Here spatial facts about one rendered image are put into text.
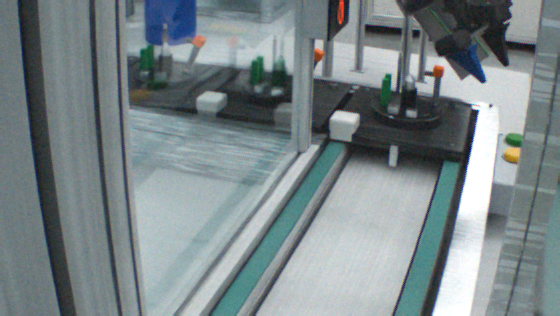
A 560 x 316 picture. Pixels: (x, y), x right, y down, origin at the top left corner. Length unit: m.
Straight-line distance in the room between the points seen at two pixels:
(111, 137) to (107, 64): 0.06
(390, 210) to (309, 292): 0.25
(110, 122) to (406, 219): 0.63
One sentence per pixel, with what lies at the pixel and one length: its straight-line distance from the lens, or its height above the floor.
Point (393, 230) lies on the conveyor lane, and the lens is 1.08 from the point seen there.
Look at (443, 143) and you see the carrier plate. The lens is 1.25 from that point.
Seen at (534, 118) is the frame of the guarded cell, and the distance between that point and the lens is 0.42.
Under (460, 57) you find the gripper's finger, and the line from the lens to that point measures 1.22.
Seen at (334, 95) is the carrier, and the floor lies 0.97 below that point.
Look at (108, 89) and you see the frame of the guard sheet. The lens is 0.58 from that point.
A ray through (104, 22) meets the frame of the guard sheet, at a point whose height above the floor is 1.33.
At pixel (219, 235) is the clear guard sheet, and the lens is 0.91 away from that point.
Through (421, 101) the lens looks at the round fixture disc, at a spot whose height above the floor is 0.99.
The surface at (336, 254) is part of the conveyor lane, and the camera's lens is 1.02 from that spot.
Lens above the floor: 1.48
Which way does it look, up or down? 26 degrees down
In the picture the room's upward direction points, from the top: 2 degrees clockwise
